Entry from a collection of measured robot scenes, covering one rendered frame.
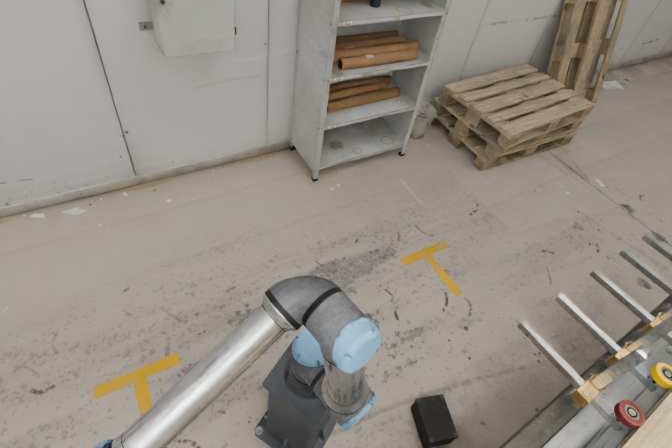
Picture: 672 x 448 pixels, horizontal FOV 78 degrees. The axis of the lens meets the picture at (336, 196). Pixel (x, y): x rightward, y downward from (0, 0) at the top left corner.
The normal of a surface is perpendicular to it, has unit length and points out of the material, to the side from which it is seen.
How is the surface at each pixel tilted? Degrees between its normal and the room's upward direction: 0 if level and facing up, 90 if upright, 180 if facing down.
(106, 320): 0
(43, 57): 90
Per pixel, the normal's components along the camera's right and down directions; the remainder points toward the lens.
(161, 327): 0.13, -0.70
